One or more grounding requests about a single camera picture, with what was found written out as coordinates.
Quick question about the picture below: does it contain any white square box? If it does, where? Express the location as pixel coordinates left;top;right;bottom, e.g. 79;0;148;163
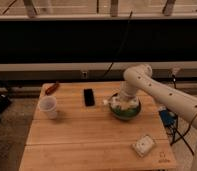
132;135;156;157

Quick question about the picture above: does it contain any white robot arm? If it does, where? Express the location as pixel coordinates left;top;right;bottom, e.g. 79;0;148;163
120;64;197;171

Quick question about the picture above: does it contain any translucent plastic cup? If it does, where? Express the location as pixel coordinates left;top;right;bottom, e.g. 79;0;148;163
38;96;58;119

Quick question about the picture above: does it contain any black rectangular block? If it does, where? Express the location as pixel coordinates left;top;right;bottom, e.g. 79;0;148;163
84;89;95;106

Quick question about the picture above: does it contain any black hanging cable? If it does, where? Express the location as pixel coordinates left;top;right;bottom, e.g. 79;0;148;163
102;9;134;78

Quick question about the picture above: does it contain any green ceramic bowl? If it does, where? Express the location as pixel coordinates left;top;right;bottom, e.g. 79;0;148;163
109;93;141;121

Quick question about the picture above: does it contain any black floor cable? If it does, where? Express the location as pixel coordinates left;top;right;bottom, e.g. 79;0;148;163
168;73;196;156

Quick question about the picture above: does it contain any red-brown handled tool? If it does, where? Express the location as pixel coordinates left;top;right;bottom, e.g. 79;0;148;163
45;82;60;95

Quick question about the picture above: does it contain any blue connector plug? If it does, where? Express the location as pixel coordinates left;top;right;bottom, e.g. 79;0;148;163
159;110;175;127

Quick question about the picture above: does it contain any small wall outlet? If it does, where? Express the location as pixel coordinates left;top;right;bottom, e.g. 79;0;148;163
81;71;88;79

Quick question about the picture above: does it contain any white plastic bottle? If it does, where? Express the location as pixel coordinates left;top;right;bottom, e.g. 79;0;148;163
103;97;139;110

